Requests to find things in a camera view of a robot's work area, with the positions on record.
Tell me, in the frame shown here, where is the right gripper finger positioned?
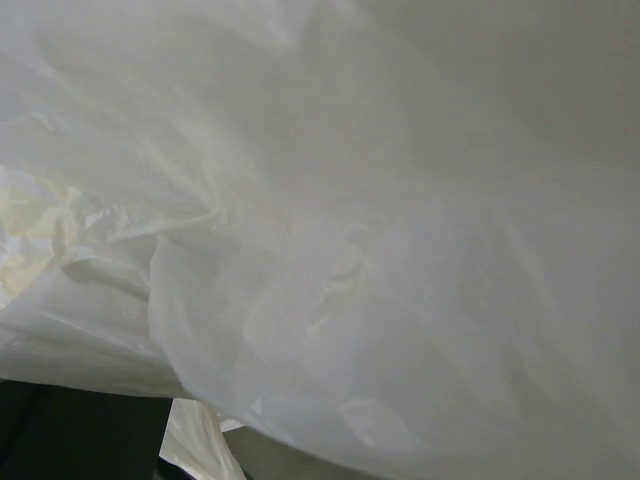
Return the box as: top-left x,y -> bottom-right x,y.
1,380 -> 172,480

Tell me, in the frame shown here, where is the white plastic bag with fruit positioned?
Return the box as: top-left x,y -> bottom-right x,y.
1,1 -> 639,479

